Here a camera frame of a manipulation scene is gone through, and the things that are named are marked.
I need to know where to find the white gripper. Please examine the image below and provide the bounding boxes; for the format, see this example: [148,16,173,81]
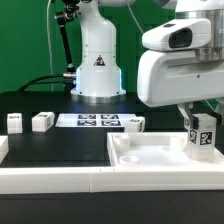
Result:
[137,50,224,130]

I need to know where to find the white square table top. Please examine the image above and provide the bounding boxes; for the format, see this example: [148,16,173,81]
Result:
[107,132,224,166]

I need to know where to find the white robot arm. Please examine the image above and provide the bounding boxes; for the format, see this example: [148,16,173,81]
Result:
[65,0,224,129]

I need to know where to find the white fiducial marker sheet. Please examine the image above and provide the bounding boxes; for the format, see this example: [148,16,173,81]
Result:
[56,113,136,127]

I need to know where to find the white U-shaped workspace fence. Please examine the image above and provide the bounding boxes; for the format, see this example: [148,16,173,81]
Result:
[0,134,224,195]

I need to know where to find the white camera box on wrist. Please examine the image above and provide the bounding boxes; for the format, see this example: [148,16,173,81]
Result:
[142,18,211,52]

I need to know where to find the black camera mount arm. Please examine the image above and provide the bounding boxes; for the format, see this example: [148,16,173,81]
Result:
[55,0,80,93]

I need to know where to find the black cable bundle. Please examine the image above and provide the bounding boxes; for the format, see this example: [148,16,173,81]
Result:
[18,73,77,93]

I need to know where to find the grey thin cable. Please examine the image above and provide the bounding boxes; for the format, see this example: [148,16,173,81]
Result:
[46,0,56,92]

